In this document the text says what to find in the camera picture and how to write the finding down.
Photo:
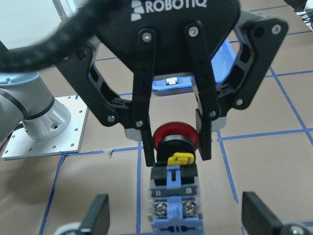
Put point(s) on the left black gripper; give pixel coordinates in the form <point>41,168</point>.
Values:
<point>225,49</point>

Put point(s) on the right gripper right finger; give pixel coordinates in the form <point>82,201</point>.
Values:
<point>258,219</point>

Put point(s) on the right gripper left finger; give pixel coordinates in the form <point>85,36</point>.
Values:
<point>95,222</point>

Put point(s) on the red emergency stop button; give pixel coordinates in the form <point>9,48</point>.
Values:
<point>174,192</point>

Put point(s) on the white red circuit breaker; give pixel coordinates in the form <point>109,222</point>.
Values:
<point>171,81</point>

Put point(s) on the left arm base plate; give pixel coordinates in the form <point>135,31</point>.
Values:
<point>60,130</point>

